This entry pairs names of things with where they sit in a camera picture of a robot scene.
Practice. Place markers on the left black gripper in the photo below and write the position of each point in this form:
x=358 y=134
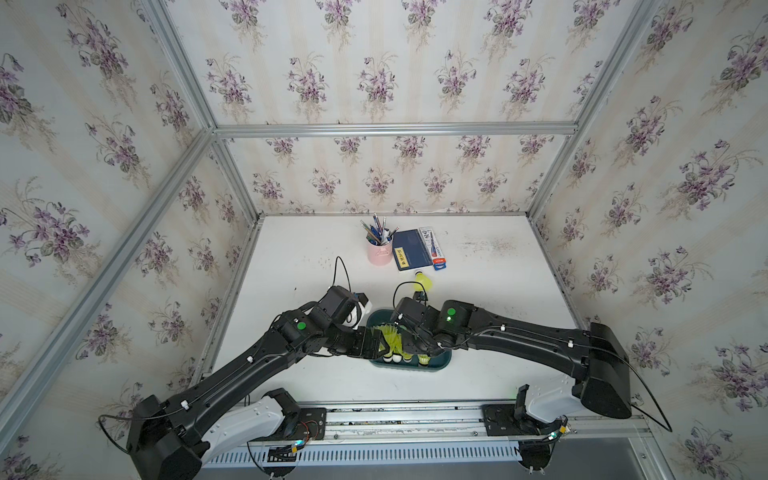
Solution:
x=363 y=349

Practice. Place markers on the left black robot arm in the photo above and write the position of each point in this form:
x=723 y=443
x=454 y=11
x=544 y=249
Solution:
x=169 y=439

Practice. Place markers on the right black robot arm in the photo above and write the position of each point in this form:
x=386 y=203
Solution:
x=593 y=358

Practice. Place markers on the dark teal storage tray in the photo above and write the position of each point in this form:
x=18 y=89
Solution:
x=410 y=362

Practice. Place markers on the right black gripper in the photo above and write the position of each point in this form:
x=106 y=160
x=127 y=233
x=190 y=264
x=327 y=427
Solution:
x=408 y=349

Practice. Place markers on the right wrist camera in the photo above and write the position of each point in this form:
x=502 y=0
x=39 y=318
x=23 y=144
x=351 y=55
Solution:
x=409 y=312

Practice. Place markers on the pink pen cup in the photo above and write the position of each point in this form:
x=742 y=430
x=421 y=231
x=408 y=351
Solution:
x=379 y=254

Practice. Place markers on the aluminium front rail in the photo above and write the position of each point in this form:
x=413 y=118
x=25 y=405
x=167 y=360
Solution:
x=434 y=421

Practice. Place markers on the yellow shuttlecock pile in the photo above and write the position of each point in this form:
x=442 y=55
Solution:
x=424 y=281

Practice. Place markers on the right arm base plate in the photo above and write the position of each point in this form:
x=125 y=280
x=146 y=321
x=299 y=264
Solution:
x=522 y=420

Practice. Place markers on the dark blue book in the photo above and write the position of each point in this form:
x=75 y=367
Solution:
x=409 y=251

